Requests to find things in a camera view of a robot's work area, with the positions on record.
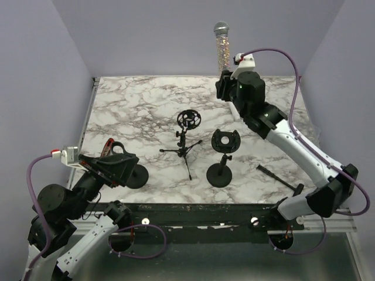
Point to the aluminium frame extrusion rail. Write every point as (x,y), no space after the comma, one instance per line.
(147,233)

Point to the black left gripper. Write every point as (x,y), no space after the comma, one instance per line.
(114,170)

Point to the white foam-head microphone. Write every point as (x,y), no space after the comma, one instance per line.
(234,111)

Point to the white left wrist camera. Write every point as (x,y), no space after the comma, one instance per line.
(69,156)

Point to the black round-base shock-mount stand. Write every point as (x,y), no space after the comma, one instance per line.
(219,174)

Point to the black T-handle tool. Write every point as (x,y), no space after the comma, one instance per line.
(297,190)

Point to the black tripod microphone stand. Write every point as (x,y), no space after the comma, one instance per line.
(187,120)

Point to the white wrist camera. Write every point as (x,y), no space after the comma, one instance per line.
(69,156)
(243,63)

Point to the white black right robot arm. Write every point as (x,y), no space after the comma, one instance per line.
(334,182)

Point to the black robot mounting base rail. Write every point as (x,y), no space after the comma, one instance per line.
(212,223)

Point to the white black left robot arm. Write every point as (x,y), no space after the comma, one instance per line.
(57,207)

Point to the copper body mesh microphone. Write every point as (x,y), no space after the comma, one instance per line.
(221,30)

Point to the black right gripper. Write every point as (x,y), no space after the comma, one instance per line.
(224,84)

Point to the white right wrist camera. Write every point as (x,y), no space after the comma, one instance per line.
(243,63)

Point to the red handled pliers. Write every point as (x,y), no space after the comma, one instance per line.
(107,147)

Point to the clear plastic screw box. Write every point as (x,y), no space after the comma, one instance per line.
(302,123)

